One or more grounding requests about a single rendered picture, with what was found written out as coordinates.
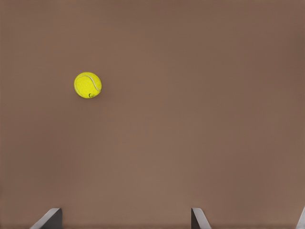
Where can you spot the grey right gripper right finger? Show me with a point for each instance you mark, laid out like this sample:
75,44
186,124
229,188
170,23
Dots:
198,219

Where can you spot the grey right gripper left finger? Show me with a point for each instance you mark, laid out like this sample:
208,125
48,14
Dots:
50,220

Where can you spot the yellow tennis ball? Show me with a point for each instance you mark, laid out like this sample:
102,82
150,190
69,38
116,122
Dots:
87,85

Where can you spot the silver frame post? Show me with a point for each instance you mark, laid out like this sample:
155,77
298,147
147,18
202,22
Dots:
301,220

